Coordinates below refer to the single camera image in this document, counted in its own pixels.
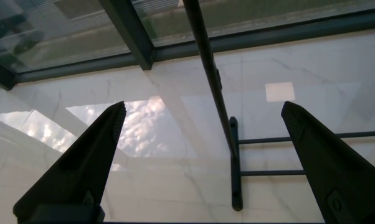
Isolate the black clothes rack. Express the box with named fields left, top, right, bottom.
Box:
left=183, top=0, right=375, bottom=212

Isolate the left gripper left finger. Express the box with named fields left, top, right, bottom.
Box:
left=12, top=101, right=127, bottom=223

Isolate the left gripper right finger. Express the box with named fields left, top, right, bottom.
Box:
left=280, top=101, right=375, bottom=224

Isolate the window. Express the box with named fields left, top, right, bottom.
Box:
left=0, top=0, right=375, bottom=91

